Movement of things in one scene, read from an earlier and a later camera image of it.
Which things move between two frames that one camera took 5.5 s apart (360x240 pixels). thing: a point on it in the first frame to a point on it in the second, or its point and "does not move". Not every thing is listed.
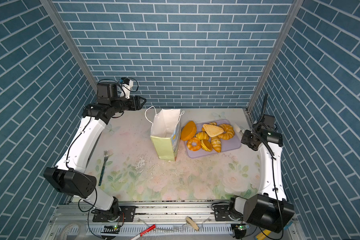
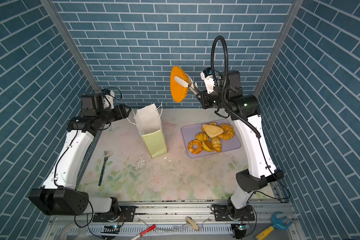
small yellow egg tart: (206, 145) does not move
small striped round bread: (202, 135) does not move
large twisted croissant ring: (228, 132) does not move
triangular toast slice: (212, 131) does not move
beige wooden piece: (192, 223) does not move
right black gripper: (244, 138) to (204, 100)
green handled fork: (105, 155) does not move
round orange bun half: (189, 130) to (179, 91)
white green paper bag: (165, 133) to (150, 127)
